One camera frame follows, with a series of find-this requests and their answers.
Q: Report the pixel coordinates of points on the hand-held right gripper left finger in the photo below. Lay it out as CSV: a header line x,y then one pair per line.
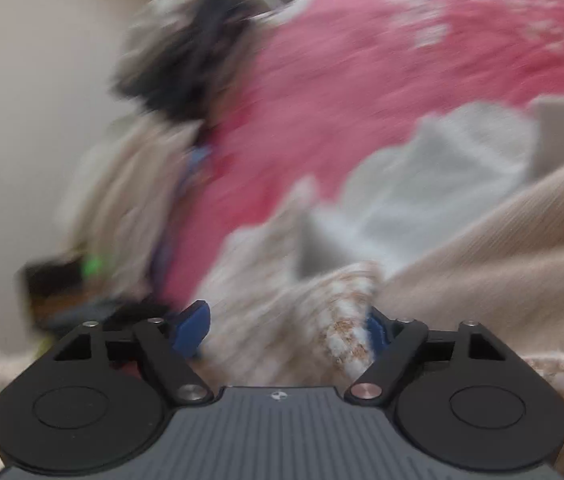
x,y
191,329

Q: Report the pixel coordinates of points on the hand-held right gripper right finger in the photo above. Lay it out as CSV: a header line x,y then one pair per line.
x,y
379,334

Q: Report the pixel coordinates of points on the beige ribbed sweater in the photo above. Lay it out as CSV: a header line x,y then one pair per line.
x,y
512,260

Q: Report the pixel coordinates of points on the pile of dark clothes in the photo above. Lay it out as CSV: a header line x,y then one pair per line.
x,y
187,60

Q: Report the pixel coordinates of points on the white garment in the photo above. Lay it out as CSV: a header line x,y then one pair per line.
x,y
437,185

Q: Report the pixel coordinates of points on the red floral blanket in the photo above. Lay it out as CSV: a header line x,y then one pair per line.
x,y
337,110

